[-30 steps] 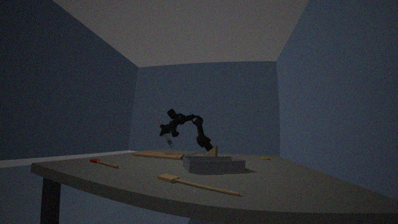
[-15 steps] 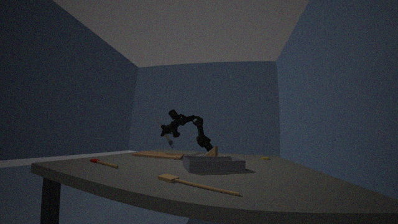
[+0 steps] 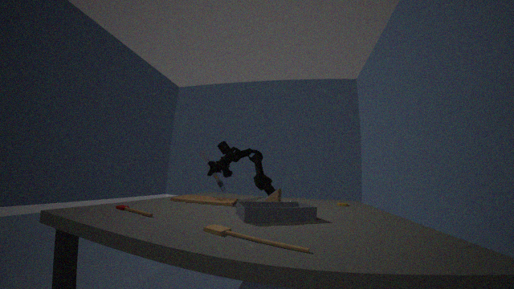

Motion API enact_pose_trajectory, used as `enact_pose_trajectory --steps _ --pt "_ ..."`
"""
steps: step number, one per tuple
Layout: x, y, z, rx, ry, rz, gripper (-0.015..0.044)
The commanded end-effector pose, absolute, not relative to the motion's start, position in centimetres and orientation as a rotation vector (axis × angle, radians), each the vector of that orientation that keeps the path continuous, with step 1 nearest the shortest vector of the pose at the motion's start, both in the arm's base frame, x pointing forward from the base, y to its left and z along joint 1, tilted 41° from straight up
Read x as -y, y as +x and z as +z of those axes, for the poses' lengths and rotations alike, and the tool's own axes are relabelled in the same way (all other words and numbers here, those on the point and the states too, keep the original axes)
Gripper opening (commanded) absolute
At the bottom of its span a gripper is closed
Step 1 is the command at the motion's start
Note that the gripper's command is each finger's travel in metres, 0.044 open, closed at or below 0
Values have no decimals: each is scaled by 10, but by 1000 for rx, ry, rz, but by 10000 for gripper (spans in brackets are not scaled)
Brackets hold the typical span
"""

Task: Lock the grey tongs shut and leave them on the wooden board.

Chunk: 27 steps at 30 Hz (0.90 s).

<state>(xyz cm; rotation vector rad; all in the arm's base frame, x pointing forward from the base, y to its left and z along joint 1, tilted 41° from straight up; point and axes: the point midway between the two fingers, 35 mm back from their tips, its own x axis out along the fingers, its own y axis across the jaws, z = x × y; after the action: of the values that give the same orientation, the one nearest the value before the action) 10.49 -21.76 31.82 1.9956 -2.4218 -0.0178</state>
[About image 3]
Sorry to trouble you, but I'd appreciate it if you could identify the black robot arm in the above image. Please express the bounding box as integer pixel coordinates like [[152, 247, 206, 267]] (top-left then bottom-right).
[[218, 141, 275, 196]]

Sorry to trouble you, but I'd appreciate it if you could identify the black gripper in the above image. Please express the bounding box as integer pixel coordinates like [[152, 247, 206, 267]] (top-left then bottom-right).
[[207, 157, 230, 176]]

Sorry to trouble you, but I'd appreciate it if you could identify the wooden spoon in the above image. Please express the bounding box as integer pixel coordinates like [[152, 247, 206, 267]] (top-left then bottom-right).
[[203, 224, 309, 253]]

